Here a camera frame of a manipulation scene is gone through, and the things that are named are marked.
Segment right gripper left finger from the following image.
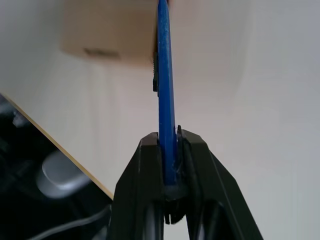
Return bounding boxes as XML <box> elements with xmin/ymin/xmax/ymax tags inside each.
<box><xmin>106</xmin><ymin>132</ymin><xmax>167</xmax><ymax>240</ymax></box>

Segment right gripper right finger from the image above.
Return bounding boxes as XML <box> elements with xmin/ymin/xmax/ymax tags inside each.
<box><xmin>175</xmin><ymin>124</ymin><xmax>265</xmax><ymax>240</ymax></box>

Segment blue utility knife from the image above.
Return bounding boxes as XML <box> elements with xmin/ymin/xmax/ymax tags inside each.
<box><xmin>151</xmin><ymin>0</ymin><xmax>187</xmax><ymax>201</ymax></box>

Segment brown cardboard box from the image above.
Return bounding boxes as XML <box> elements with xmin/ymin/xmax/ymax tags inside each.
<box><xmin>59</xmin><ymin>0</ymin><xmax>161</xmax><ymax>68</ymax></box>

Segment dark grey rounded shape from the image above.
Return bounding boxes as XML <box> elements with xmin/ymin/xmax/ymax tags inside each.
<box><xmin>35</xmin><ymin>152</ymin><xmax>90</xmax><ymax>199</ymax></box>

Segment thin grey cable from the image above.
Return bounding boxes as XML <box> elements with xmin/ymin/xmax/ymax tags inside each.
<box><xmin>31</xmin><ymin>205</ymin><xmax>113</xmax><ymax>240</ymax></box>

